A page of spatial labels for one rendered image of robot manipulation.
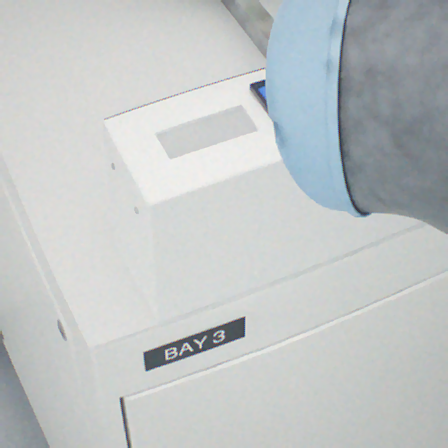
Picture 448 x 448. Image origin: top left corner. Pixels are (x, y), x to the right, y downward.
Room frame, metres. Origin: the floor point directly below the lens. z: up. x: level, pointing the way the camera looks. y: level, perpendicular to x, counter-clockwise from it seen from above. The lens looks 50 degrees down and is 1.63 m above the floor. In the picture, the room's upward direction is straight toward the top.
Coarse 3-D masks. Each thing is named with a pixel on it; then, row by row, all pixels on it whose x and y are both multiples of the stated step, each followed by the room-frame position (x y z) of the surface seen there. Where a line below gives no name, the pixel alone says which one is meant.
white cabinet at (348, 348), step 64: (0, 192) 0.81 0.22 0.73; (0, 256) 0.89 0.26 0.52; (384, 256) 0.67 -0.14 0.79; (0, 320) 1.03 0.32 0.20; (64, 320) 0.63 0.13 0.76; (192, 320) 0.60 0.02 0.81; (256, 320) 0.62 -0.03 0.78; (320, 320) 0.64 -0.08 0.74; (384, 320) 0.67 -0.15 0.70; (64, 384) 0.68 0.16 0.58; (128, 384) 0.57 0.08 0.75; (192, 384) 0.59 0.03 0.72; (256, 384) 0.62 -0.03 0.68; (320, 384) 0.65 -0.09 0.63; (384, 384) 0.68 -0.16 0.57
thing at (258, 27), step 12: (228, 0) 0.96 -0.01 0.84; (240, 0) 0.95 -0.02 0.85; (252, 0) 0.95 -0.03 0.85; (240, 12) 0.94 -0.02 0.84; (252, 12) 0.93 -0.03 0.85; (264, 12) 0.93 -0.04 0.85; (240, 24) 0.94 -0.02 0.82; (252, 24) 0.91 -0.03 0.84; (264, 24) 0.91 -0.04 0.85; (252, 36) 0.91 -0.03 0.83; (264, 36) 0.89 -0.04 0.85; (264, 48) 0.89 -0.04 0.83
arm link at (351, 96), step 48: (288, 0) 0.40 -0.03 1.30; (336, 0) 0.38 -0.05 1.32; (384, 0) 0.37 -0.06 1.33; (432, 0) 0.36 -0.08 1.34; (288, 48) 0.37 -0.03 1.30; (336, 48) 0.36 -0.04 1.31; (384, 48) 0.35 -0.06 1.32; (432, 48) 0.34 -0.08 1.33; (288, 96) 0.36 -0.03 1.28; (336, 96) 0.35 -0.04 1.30; (384, 96) 0.34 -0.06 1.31; (432, 96) 0.33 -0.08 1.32; (288, 144) 0.35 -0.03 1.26; (336, 144) 0.34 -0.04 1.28; (384, 144) 0.33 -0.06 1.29; (432, 144) 0.32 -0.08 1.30; (336, 192) 0.34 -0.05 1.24; (384, 192) 0.33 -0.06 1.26; (432, 192) 0.32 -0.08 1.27
